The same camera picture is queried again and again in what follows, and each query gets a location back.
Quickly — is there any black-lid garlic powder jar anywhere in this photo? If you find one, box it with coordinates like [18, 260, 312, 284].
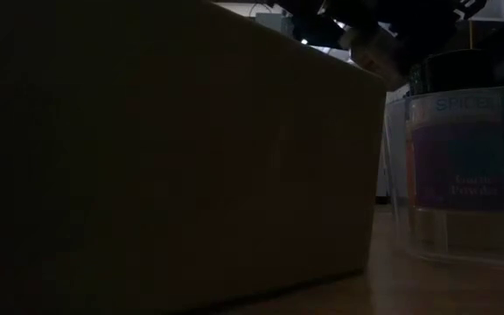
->
[406, 49, 504, 253]

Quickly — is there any large cardboard box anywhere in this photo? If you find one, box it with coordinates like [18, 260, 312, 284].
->
[0, 0, 388, 315]

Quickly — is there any bright ceiling light panel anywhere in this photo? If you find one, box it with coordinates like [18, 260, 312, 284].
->
[299, 38, 353, 63]

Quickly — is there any pale overhead panel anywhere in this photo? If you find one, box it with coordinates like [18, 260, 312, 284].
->
[470, 0, 504, 22]

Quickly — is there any white wall column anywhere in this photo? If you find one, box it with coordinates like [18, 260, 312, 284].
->
[375, 85, 410, 199]

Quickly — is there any grey wall box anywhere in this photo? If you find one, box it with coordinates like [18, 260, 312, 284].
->
[255, 11, 295, 36]

